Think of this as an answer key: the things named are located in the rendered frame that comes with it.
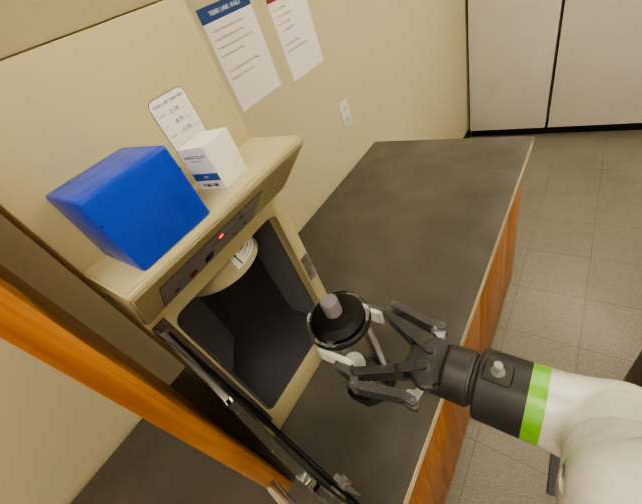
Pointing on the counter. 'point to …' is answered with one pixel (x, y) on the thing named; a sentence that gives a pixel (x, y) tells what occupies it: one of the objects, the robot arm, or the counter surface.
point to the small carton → (213, 159)
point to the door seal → (271, 426)
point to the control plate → (207, 252)
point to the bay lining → (245, 301)
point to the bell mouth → (240, 262)
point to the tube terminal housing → (79, 92)
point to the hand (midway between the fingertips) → (346, 332)
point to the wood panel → (108, 370)
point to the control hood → (286, 154)
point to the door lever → (279, 493)
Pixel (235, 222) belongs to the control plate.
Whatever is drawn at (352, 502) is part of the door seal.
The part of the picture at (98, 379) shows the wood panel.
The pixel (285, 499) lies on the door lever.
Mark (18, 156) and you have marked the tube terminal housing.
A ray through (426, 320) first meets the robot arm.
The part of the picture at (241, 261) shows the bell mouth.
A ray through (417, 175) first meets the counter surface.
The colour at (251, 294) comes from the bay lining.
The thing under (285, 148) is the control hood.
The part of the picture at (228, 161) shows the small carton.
